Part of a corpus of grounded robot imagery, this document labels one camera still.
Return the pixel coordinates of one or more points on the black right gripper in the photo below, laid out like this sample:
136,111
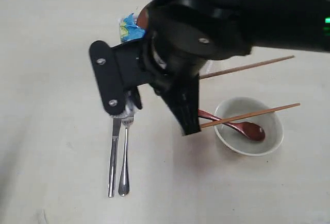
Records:
169,71

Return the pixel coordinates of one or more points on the wooden chopstick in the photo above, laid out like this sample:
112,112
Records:
245,67
248,115

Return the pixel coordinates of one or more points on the silver table knife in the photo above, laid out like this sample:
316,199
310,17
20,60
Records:
116,125

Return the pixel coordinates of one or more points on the brown round wooden plate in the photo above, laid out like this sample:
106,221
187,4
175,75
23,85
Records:
142,20

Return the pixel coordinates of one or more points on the reddish brown wooden spoon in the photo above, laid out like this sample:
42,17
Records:
239,127

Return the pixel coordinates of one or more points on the clear glass bowl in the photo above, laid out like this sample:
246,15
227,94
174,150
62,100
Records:
238,142

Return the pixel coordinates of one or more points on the silver fork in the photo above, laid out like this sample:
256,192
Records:
124,186

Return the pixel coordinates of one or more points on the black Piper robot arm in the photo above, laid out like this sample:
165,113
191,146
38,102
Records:
182,35

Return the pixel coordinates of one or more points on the white perforated plastic basket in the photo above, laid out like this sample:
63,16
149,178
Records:
205,69

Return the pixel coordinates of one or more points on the blue snack packet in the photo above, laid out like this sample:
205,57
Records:
129,29

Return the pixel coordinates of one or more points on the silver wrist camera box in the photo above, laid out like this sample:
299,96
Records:
111,79

